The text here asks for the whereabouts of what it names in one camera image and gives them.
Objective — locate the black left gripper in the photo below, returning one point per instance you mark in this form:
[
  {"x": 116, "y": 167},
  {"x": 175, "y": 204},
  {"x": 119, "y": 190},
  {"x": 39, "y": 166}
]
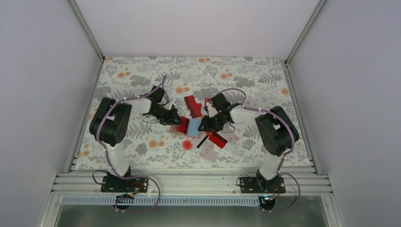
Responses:
[{"x": 170, "y": 119}]

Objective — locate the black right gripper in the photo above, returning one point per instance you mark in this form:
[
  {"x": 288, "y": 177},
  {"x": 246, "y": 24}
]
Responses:
[{"x": 207, "y": 126}]

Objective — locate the tan leather card holder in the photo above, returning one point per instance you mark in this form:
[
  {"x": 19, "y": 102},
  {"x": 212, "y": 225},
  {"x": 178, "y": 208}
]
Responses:
[{"x": 189, "y": 128}]

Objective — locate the red card pair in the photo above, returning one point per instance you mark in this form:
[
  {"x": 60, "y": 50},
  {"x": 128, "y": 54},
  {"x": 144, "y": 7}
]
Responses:
[{"x": 193, "y": 106}]

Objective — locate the red VIP card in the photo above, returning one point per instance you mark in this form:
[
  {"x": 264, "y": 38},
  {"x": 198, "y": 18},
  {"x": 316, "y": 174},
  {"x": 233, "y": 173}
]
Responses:
[{"x": 207, "y": 102}]

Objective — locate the red card black stripe bottom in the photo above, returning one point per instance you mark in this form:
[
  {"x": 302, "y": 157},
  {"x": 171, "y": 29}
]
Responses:
[{"x": 183, "y": 128}]

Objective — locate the red card black stripe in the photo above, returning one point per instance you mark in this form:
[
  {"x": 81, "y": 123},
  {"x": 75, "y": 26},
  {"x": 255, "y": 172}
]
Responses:
[
  {"x": 217, "y": 139},
  {"x": 183, "y": 128}
]

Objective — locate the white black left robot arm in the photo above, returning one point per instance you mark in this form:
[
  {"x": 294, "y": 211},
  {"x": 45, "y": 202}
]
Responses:
[{"x": 111, "y": 120}]

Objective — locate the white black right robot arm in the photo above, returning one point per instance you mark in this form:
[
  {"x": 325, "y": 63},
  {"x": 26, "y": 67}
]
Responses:
[{"x": 276, "y": 130}]

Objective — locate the red card black stripe right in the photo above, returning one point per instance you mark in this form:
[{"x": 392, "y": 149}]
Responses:
[{"x": 217, "y": 139}]

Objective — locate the white VIP card centre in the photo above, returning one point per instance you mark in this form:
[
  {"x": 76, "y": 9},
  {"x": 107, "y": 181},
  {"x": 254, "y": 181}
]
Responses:
[{"x": 231, "y": 136}]

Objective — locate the white card black stripe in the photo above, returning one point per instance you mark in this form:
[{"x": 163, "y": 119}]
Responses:
[{"x": 194, "y": 143}]

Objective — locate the white floral card bottom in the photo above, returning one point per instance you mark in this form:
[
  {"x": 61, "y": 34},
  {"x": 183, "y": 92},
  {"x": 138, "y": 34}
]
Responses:
[{"x": 208, "y": 152}]

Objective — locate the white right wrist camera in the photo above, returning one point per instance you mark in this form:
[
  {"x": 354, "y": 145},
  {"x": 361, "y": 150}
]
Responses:
[{"x": 210, "y": 110}]

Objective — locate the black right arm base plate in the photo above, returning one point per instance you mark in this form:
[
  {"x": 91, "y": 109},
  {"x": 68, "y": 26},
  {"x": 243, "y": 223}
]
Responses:
[{"x": 260, "y": 185}]

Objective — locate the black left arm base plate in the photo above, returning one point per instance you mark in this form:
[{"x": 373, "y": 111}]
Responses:
[{"x": 115, "y": 184}]

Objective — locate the aluminium front rail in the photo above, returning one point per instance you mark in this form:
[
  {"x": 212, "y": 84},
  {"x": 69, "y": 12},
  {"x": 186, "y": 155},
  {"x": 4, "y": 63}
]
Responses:
[{"x": 191, "y": 183}]

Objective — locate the white perforated cable duct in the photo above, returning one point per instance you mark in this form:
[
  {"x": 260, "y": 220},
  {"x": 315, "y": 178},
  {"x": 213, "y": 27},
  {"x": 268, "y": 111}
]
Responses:
[{"x": 143, "y": 200}]

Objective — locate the aluminium corner post left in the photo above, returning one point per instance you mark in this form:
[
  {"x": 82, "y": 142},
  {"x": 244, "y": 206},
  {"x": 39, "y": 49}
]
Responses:
[{"x": 86, "y": 29}]

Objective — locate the aluminium corner post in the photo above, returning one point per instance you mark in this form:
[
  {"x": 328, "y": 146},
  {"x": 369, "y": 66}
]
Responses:
[
  {"x": 86, "y": 29},
  {"x": 316, "y": 12}
]

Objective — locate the aluminium corner post right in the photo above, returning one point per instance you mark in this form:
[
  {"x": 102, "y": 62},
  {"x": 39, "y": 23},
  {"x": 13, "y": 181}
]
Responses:
[{"x": 316, "y": 12}]

